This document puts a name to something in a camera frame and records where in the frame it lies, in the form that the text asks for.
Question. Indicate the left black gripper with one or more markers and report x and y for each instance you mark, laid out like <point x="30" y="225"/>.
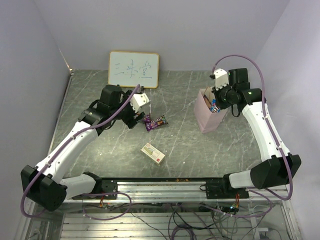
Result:
<point x="130" y="121"/>

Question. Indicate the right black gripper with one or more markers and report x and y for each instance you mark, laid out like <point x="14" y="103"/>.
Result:
<point x="216" y="93"/>

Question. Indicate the blue cookie bar wrapper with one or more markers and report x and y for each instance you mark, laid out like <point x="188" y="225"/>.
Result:
<point x="214" y="108"/>

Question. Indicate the pink paper bag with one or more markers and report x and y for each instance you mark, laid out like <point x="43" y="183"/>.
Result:
<point x="208" y="121"/>

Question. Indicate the brown purple M&M's pack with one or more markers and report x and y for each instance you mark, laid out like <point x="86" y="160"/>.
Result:
<point x="146" y="119"/>

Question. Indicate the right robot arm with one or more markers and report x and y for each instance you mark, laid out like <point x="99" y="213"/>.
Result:
<point x="278" y="165"/>

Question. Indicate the white green small box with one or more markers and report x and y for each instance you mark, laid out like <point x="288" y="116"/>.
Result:
<point x="153" y="153"/>

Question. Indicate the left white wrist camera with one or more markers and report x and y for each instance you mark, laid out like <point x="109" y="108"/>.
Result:
<point x="139" y="101"/>

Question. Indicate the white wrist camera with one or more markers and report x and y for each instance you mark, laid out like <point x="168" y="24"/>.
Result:
<point x="139" y="101"/>
<point x="221" y="78"/>

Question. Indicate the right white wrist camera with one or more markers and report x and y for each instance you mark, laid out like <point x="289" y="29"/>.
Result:
<point x="221" y="78"/>

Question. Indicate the white board with yellow frame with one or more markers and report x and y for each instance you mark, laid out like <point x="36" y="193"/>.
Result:
<point x="128" y="69"/>

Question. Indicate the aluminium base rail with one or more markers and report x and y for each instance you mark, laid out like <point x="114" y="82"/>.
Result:
<point x="160" y="192"/>

